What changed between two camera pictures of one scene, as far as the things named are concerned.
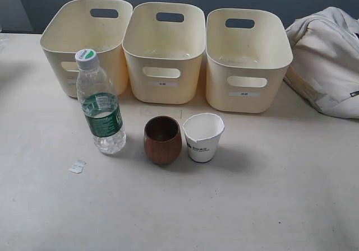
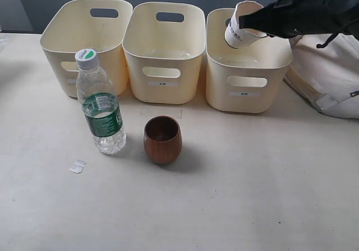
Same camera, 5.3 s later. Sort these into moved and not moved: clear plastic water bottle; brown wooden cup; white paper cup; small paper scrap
Moved: white paper cup
Not moved: clear plastic water bottle; small paper scrap; brown wooden cup
